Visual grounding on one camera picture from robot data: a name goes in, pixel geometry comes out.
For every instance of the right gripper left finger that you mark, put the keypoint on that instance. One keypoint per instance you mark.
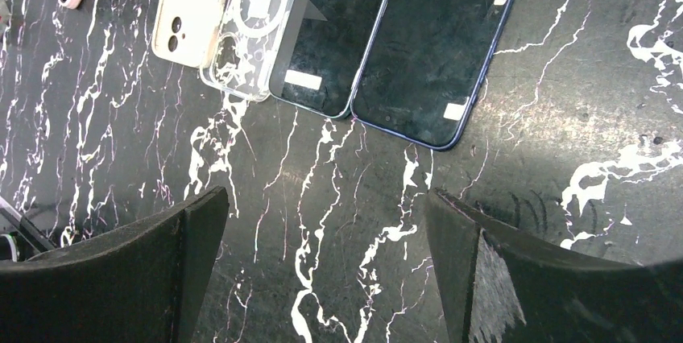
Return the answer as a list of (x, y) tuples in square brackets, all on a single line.
[(142, 282)]

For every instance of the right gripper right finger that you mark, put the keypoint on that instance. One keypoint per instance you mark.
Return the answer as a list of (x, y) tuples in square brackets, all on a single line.
[(500, 284)]

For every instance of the beige phone case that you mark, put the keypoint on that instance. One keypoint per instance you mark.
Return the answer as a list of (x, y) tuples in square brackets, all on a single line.
[(185, 30)]

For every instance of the clear phone case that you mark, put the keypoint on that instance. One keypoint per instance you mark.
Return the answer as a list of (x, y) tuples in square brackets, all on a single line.
[(241, 60)]

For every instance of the dark phone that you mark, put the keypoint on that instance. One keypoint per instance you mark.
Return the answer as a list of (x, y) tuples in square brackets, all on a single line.
[(321, 50)]

